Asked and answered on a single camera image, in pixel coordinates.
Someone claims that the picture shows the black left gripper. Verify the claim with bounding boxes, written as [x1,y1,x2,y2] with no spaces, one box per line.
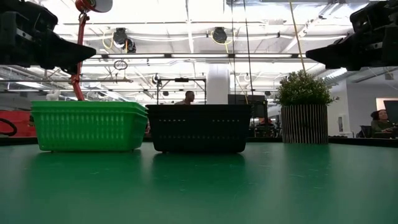
[0,30,97,76]

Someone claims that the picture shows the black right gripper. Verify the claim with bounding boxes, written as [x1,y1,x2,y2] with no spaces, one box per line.
[305,30,398,72]

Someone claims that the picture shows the red desk lamp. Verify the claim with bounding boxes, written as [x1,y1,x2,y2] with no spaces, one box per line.
[70,0,114,101]

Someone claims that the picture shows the dark computer monitor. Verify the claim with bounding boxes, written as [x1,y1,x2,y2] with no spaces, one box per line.
[383,100,398,125]

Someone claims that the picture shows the person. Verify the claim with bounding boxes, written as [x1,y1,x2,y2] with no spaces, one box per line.
[369,109,398,139]
[174,90,196,106]

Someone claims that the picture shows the potted green plant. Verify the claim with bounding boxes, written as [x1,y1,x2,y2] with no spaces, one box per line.
[275,68,340,145]

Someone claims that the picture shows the red cabinet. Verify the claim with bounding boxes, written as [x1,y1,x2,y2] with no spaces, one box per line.
[0,110,37,138]

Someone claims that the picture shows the black cabinet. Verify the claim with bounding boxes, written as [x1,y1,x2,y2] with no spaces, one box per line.
[228,94,269,119]

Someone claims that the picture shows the green table mat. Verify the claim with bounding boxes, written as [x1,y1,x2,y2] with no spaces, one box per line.
[0,141,398,224]

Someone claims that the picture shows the yellow cable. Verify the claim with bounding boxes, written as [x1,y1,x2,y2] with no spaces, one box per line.
[289,0,308,76]

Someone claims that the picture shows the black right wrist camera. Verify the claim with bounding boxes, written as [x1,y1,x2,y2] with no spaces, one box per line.
[349,0,398,35]

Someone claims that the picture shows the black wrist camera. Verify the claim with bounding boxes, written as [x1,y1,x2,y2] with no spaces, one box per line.
[0,1,59,34]
[349,0,398,35]

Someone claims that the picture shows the black ceiling cable reel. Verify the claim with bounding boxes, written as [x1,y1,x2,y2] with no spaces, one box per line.
[212,26,228,44]
[112,27,129,45]

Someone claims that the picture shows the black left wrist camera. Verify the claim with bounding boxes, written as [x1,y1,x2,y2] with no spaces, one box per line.
[0,1,59,34]

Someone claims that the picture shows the black cable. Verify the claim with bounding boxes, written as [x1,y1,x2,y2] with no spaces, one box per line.
[243,0,254,105]

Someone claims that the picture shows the black metal frame stand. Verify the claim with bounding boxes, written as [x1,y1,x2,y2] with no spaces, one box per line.
[156,77,208,106]

